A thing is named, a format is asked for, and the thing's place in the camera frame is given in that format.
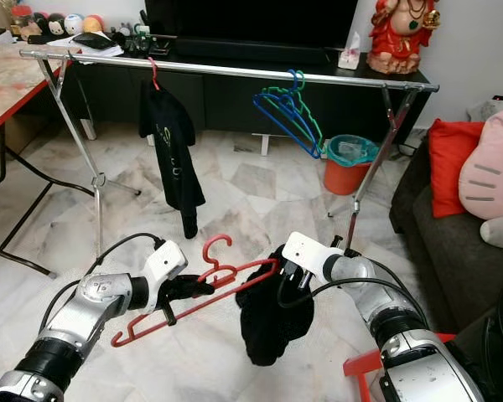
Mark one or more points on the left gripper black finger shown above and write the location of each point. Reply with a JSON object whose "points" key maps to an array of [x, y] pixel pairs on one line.
{"points": [[194, 287], [168, 313]]}

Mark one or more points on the red plastic hanger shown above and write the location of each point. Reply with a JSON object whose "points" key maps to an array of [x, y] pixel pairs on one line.
{"points": [[155, 74], [201, 301]]}

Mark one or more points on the black sweater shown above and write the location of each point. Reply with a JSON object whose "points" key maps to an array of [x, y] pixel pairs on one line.
{"points": [[277, 314]]}

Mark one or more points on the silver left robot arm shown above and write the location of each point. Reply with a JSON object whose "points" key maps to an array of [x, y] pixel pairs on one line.
{"points": [[84, 310]]}

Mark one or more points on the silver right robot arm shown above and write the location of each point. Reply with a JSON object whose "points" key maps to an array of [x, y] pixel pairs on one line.
{"points": [[411, 327]]}

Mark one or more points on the blue plastic hanger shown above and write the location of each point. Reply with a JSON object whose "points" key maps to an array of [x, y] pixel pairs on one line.
{"points": [[285, 121]]}

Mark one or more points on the green plastic hanger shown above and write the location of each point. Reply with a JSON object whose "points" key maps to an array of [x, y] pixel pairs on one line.
{"points": [[314, 113]]}

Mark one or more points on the red plastic stool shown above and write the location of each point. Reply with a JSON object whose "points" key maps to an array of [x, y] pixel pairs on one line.
{"points": [[365, 364]]}

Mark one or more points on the orange bin green liner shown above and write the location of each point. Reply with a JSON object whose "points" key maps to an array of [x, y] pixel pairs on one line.
{"points": [[346, 172]]}

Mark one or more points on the black shirt green logo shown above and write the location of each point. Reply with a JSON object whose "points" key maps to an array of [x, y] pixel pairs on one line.
{"points": [[176, 155]]}

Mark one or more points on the dark grey fabric sofa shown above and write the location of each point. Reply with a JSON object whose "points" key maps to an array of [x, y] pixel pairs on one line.
{"points": [[453, 260]]}

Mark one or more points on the red cushion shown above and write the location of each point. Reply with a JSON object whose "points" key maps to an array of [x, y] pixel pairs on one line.
{"points": [[446, 167]]}

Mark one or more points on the black television console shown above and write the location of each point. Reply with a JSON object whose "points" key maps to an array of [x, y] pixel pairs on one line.
{"points": [[226, 100]]}

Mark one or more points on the brown cardboard box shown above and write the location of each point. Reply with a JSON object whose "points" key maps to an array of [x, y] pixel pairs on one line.
{"points": [[23, 134]]}

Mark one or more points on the pink cat plush pillow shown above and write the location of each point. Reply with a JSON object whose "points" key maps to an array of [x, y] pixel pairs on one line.
{"points": [[495, 172]]}

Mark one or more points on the white tissue pack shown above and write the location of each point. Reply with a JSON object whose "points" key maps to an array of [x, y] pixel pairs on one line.
{"points": [[350, 54]]}

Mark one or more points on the black soundbar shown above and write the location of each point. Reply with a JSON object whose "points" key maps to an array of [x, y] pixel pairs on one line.
{"points": [[256, 48]]}

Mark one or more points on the white papers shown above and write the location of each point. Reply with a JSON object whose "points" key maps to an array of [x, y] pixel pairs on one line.
{"points": [[88, 50]]}

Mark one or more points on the side table lace cloth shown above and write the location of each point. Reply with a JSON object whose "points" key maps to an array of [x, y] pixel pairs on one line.
{"points": [[495, 109]]}

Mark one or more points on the pink marble folding table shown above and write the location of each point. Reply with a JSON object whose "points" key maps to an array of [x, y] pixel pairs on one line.
{"points": [[4, 88]]}

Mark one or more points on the red laughing Buddha statue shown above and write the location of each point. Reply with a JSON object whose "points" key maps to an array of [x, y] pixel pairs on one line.
{"points": [[404, 35]]}

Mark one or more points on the black flat screen television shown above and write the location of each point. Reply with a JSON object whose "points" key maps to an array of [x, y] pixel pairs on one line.
{"points": [[251, 18]]}

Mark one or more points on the orange round doll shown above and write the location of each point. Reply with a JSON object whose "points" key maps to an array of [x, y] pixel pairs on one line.
{"points": [[92, 24]]}

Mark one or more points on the black white round doll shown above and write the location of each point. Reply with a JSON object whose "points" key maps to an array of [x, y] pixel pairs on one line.
{"points": [[55, 25]]}

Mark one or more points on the glass jar red lid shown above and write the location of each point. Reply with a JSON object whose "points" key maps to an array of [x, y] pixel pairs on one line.
{"points": [[21, 21]]}

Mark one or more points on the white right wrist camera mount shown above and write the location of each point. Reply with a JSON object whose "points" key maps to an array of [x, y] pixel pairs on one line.
{"points": [[306, 251]]}

